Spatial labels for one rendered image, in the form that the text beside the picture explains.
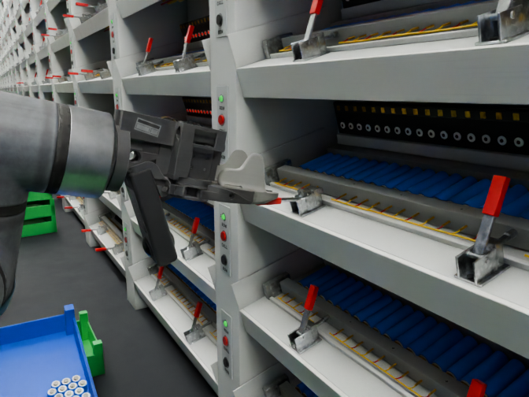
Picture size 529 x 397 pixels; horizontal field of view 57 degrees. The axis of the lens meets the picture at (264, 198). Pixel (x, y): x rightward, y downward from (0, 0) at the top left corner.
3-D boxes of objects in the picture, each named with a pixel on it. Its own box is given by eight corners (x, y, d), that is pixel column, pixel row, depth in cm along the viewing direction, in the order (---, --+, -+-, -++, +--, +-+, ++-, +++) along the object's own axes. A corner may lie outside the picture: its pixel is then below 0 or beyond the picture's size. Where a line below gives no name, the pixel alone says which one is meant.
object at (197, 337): (224, 402, 96) (204, 346, 91) (138, 294, 147) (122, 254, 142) (305, 350, 104) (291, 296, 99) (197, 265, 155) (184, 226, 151)
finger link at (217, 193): (260, 194, 55) (187, 183, 51) (257, 206, 56) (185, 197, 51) (242, 187, 60) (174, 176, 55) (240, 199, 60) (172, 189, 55)
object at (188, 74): (218, 97, 83) (194, 12, 78) (126, 94, 134) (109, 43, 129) (312, 64, 91) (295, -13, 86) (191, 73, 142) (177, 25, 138)
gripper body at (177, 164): (234, 133, 53) (125, 109, 47) (219, 209, 54) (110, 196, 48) (206, 128, 60) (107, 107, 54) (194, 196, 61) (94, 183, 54)
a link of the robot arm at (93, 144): (61, 202, 45) (47, 184, 53) (113, 207, 48) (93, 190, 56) (75, 105, 44) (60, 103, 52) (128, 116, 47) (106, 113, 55)
